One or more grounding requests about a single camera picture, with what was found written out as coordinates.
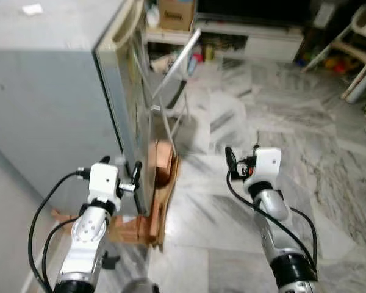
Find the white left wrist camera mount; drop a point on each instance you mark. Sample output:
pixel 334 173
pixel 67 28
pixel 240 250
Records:
pixel 102 182

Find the grey robot left leg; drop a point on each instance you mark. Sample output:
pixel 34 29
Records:
pixel 139 287

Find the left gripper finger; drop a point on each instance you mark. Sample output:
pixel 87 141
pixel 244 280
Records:
pixel 105 160
pixel 137 176

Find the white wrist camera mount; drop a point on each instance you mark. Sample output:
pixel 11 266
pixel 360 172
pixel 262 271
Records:
pixel 267 163
pixel 102 182

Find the white plastic bottle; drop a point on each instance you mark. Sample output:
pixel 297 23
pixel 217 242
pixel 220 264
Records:
pixel 152 15

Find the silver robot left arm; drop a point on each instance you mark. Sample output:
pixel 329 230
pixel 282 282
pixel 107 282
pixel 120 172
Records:
pixel 85 239

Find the brown cardboard box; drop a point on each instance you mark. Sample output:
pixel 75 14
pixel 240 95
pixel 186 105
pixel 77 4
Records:
pixel 177 15

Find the white wooden high chair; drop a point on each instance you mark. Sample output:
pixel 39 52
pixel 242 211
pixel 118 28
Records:
pixel 360 27

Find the white television cabinet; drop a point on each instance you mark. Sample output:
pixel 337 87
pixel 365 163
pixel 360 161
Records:
pixel 262 43

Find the black television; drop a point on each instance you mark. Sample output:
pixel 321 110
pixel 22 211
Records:
pixel 250 9

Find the wooden fridge stand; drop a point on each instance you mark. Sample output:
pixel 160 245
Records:
pixel 165 183

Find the cream fridge door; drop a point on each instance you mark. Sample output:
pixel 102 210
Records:
pixel 125 122

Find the small grey fridge body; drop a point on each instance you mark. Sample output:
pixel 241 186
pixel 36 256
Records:
pixel 43 91

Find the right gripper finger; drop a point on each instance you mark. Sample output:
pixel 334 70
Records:
pixel 230 162
pixel 256 147

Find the white paper scrap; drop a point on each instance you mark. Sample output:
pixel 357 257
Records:
pixel 32 9

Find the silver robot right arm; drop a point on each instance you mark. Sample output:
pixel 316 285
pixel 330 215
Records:
pixel 274 207

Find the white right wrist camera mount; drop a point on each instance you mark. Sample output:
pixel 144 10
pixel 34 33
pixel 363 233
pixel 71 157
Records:
pixel 267 163

